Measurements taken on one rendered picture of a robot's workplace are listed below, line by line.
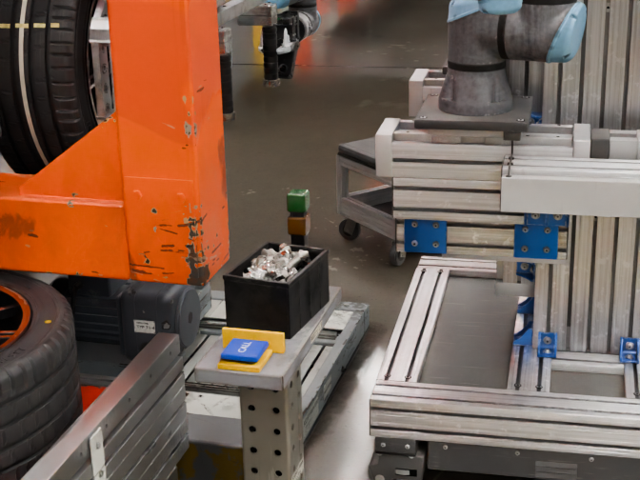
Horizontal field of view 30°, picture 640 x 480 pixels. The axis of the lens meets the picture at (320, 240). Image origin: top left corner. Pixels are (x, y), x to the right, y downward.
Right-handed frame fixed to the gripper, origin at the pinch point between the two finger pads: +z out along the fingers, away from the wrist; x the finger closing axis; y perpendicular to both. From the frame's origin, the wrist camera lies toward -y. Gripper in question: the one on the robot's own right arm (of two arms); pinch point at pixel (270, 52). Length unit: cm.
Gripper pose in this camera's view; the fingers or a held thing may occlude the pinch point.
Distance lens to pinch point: 298.5
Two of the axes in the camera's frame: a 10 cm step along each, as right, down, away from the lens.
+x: 9.6, 0.7, -2.5
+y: -0.2, -9.4, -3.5
